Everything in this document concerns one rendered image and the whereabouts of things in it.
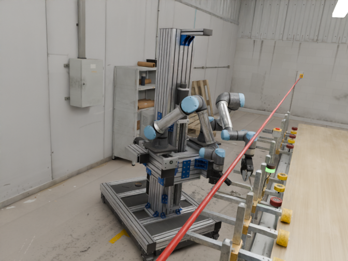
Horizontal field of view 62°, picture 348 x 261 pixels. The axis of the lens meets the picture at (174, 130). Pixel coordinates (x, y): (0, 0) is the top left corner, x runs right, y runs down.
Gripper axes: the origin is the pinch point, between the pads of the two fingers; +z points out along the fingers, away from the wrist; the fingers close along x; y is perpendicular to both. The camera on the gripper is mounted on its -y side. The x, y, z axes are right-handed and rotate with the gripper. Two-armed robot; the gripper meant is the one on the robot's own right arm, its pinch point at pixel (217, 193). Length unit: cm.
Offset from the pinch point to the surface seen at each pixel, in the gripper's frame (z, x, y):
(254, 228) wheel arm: -13, 51, -35
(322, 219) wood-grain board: -8, 9, -71
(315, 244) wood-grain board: -8, 40, -66
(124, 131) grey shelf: 29, -174, 204
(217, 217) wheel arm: -13, 51, -14
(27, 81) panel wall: -56, -27, 235
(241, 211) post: -33, 73, -29
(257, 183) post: -26.6, 22.7, -29.3
